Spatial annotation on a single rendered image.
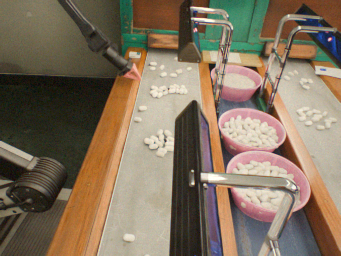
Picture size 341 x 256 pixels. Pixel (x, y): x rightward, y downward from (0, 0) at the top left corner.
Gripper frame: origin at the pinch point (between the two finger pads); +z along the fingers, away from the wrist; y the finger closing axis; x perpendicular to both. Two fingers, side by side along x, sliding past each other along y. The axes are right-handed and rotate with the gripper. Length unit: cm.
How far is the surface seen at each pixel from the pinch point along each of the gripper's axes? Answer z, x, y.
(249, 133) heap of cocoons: 40, -28, -31
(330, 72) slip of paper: 80, -65, 28
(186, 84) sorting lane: 21.1, -11.2, 7.9
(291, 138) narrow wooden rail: 50, -40, -35
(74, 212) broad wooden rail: -5, 7, -75
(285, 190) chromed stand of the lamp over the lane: 5, -47, -93
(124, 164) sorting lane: 4, 3, -53
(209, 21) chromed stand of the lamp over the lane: 0.3, -42.9, -10.9
